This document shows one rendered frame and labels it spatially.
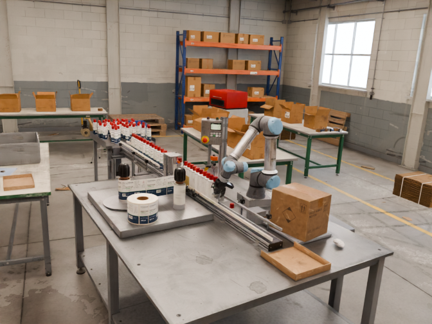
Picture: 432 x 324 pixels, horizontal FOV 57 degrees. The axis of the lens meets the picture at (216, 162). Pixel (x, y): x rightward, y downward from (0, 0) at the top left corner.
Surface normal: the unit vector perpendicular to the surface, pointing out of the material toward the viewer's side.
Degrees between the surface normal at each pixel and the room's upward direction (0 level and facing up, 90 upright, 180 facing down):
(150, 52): 90
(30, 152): 90
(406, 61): 90
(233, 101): 90
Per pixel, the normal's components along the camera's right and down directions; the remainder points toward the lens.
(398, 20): -0.92, 0.06
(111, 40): 0.39, 0.25
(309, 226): 0.65, 0.22
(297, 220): -0.76, 0.14
